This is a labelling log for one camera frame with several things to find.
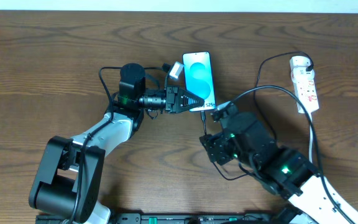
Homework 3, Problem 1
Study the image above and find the blue smartphone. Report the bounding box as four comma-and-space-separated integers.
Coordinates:
182, 52, 216, 112

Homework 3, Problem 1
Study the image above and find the black charger cable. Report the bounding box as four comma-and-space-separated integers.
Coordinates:
200, 50, 314, 182

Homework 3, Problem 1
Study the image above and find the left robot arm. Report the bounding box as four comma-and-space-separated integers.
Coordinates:
28, 63, 204, 223

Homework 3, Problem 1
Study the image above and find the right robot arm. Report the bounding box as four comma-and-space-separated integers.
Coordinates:
200, 113, 358, 223

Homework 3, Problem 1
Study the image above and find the white charger adapter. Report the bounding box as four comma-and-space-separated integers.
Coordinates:
290, 55, 311, 70

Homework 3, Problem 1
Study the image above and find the white power strip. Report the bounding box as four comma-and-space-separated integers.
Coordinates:
291, 67, 319, 113

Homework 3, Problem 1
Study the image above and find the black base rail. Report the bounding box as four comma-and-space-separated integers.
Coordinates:
35, 212, 272, 224

